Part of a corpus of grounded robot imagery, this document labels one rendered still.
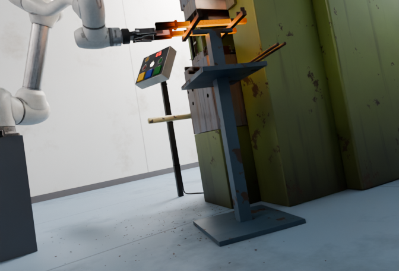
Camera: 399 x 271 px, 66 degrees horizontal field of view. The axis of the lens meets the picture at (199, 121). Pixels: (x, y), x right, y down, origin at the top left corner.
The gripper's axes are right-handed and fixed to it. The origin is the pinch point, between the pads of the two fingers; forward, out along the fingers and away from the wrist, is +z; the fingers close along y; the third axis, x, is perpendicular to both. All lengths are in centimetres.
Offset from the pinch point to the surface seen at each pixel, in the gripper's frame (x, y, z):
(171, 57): 12, -84, 24
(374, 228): -98, 56, 55
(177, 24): -0.6, 13.5, 4.6
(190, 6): 34, -43, 33
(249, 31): 0, -3, 51
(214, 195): -92, -41, 27
